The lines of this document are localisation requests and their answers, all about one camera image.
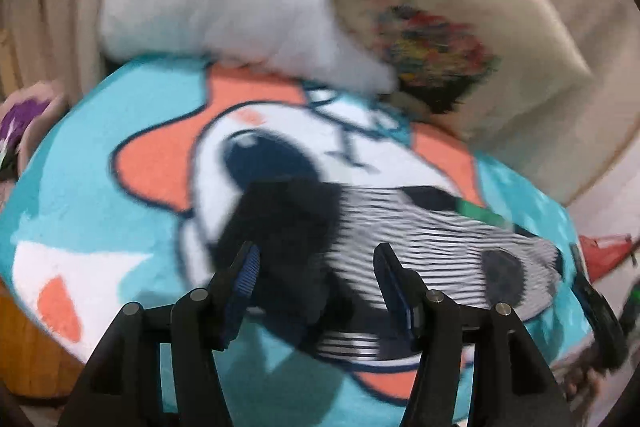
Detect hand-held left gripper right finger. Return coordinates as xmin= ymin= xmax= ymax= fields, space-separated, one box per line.
xmin=373 ymin=243 xmax=574 ymax=427

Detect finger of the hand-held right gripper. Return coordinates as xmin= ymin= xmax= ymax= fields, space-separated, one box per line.
xmin=569 ymin=244 xmax=628 ymax=374

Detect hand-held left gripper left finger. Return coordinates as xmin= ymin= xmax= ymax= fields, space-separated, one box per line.
xmin=57 ymin=241 xmax=261 ymax=427

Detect black and white striped sock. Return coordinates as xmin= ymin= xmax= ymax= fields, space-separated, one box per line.
xmin=210 ymin=179 xmax=564 ymax=364

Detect person's right hand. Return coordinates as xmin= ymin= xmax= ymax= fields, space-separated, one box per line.
xmin=554 ymin=346 xmax=608 ymax=414

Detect red plastic object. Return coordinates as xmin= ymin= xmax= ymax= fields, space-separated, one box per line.
xmin=579 ymin=233 xmax=639 ymax=282

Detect teal orange printed blanket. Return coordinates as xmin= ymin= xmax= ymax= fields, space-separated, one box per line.
xmin=0 ymin=54 xmax=597 ymax=419

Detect purple floral cloth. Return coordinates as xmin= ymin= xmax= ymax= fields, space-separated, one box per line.
xmin=0 ymin=82 xmax=67 ymax=180

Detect wooden bed frame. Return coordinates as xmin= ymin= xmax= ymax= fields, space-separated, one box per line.
xmin=0 ymin=282 xmax=98 ymax=400

